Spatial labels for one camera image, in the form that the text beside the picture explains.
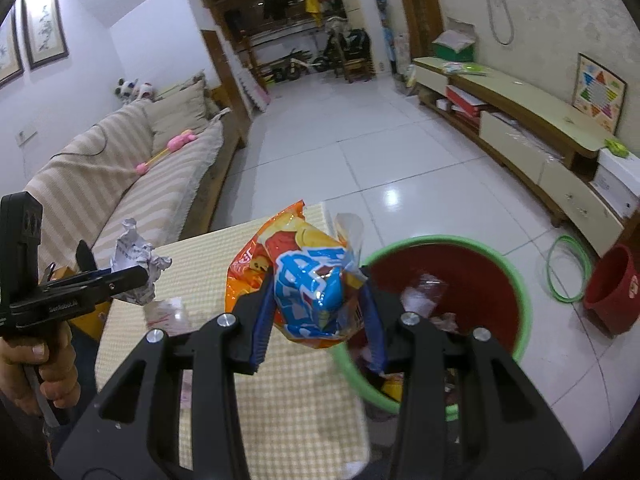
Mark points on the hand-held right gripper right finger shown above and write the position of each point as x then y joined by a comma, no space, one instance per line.
376,330

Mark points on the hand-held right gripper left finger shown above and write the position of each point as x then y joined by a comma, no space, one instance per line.
262,330

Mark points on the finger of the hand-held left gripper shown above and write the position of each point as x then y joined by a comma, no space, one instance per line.
110,277
86,257

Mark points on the silver paper ball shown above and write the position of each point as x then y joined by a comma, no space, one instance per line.
132,255

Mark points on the yellow packet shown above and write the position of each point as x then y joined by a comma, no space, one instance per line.
392,389

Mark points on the clear silver plastic wrapper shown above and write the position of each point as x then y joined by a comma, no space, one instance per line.
425,292

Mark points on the orange snack packet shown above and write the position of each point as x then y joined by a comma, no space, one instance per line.
300,280

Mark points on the pink plastic wrapper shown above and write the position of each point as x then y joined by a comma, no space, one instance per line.
445,321

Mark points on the green rimmed red trash bin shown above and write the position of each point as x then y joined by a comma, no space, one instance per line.
480,270

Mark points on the person's left hand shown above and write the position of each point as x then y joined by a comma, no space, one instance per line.
55,375

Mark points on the beige striped sofa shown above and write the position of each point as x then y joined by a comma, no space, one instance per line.
125,195

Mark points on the yellow checkered tablecloth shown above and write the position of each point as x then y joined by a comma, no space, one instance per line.
300,400

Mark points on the pink toy stick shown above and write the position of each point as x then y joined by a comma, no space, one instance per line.
175,145

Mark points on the white plush toy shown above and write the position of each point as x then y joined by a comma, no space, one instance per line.
132,90

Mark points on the green hoop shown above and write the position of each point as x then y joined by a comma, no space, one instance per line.
549,267

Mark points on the framed bamboo picture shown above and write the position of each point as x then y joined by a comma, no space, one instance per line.
45,27
7,52

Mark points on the foam floor mats stack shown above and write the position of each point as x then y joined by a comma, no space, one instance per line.
252,87

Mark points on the small red bucket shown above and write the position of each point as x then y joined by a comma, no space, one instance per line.
610,285

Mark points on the red flat box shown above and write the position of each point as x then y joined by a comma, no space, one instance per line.
462,97

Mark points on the small wooden chair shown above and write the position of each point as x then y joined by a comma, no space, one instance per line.
357,70

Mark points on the white balance bike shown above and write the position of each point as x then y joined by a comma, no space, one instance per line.
295,67

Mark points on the beige television cabinet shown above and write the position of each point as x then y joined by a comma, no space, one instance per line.
525,100

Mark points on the green plastic packet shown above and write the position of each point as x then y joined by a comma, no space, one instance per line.
465,68

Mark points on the white cardboard box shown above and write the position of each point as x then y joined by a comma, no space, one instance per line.
620,180

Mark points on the green cardboard box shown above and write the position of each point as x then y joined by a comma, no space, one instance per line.
452,52

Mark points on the black stroller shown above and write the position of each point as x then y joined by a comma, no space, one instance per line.
345,42

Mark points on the small green toy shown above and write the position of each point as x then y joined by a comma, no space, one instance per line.
616,147

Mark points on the colourful checkers board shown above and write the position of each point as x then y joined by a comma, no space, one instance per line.
600,92

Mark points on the wall socket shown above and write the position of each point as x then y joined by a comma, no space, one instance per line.
27,136

